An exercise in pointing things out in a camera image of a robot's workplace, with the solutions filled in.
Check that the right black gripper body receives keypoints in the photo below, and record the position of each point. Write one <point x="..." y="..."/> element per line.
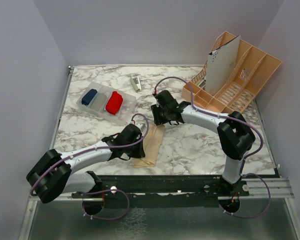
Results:
<point x="165" y="112"/>

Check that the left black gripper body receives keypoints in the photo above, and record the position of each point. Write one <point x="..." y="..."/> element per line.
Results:
<point x="134" y="151"/>

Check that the beige underwear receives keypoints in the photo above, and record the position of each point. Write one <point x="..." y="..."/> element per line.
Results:
<point x="151" y="147"/>

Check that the red boxer underwear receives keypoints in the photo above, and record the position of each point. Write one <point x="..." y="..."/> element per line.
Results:
<point x="114" y="103"/>

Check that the clear plastic storage box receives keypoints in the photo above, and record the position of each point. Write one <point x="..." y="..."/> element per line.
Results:
<point x="122" y="117"/>

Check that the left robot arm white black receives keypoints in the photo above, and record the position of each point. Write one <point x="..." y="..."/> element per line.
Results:
<point x="50" y="175"/>

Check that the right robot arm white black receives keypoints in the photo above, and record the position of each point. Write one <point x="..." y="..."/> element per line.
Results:
<point x="236" y="138"/>

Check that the grey rolled underwear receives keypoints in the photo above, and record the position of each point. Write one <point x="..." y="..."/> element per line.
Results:
<point x="99" y="103"/>

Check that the navy rolled underwear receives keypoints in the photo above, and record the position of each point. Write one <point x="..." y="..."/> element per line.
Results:
<point x="88" y="97"/>

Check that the white folder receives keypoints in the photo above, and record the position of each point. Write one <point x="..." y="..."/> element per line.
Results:
<point x="220" y="64"/>

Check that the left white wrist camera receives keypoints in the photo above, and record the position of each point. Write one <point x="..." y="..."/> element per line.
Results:
<point x="142" y="126"/>

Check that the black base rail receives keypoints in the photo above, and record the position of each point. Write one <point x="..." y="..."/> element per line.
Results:
<point x="163" y="191"/>

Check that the aluminium frame rail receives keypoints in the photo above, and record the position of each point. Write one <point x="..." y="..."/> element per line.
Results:
<point x="186" y="151"/>

